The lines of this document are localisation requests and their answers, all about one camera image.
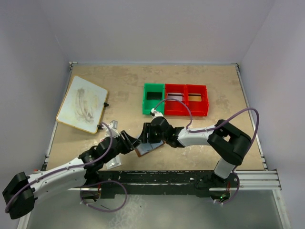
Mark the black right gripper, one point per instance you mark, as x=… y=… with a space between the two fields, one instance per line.
x=147 y=129

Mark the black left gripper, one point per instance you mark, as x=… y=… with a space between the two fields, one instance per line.
x=134 y=141

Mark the brown leather card holder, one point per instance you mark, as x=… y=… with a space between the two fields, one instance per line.
x=144 y=148

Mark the white credit card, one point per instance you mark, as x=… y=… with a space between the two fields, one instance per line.
x=176 y=96

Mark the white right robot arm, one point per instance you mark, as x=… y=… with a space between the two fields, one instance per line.
x=230 y=143

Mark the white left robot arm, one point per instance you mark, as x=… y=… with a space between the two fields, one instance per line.
x=24 y=191

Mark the black card in bin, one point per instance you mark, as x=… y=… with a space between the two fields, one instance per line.
x=154 y=96

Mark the gold card in bin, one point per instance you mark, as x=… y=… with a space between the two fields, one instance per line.
x=194 y=97

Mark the clear plastic packet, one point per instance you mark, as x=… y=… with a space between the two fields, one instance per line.
x=113 y=163

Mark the green plastic bin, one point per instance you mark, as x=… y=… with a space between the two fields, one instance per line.
x=147 y=105

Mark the red bin right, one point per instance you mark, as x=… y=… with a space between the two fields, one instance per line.
x=199 y=109

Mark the white board yellow rim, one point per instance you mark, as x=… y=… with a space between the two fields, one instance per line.
x=83 y=105

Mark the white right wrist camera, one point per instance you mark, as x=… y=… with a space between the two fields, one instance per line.
x=154 y=113

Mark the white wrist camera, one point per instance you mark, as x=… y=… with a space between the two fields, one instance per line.
x=111 y=128
x=154 y=113

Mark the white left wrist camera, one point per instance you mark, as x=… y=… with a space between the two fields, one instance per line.
x=111 y=128

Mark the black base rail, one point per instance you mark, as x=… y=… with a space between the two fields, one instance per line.
x=200 y=183

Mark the metal corner bracket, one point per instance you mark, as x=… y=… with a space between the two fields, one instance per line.
x=71 y=65

